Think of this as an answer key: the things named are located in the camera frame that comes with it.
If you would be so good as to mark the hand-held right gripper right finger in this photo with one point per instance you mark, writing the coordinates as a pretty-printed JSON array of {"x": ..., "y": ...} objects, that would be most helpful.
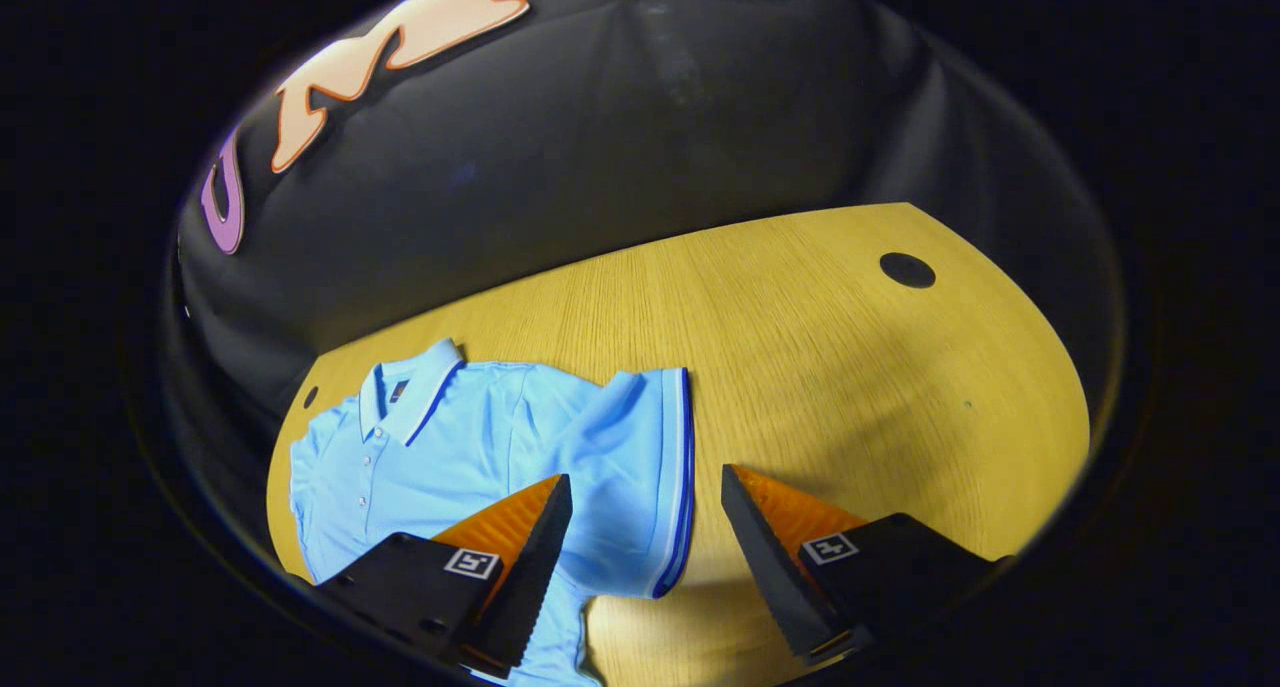
[{"x": 770, "y": 577}]

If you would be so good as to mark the light blue T-shirt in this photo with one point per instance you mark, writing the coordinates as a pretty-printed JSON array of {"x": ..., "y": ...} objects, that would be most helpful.
[{"x": 450, "y": 447}]

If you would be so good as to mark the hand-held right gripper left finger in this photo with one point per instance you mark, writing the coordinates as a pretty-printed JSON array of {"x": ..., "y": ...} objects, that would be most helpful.
[{"x": 530, "y": 587}]

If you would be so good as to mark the black backdrop cloth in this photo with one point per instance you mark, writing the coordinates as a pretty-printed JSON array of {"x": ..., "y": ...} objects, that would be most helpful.
[{"x": 600, "y": 117}]

